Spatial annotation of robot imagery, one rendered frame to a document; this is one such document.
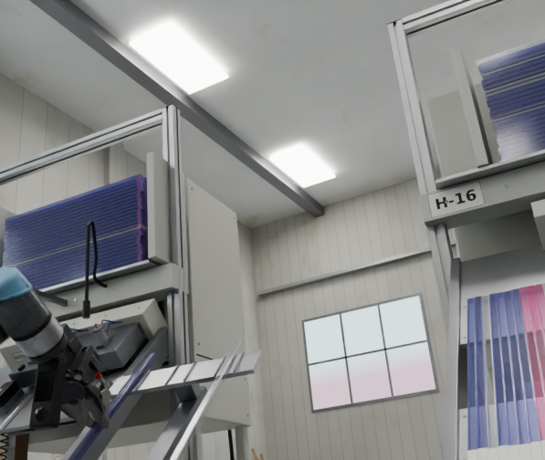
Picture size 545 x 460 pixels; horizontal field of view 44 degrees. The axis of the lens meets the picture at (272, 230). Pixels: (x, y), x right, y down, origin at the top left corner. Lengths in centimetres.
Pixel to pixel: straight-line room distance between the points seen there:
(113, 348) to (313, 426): 1021
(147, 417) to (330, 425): 981
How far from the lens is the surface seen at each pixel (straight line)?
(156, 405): 196
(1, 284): 117
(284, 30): 840
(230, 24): 825
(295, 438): 1197
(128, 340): 174
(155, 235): 184
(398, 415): 1129
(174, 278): 183
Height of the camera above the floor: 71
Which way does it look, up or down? 24 degrees up
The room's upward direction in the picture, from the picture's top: 5 degrees counter-clockwise
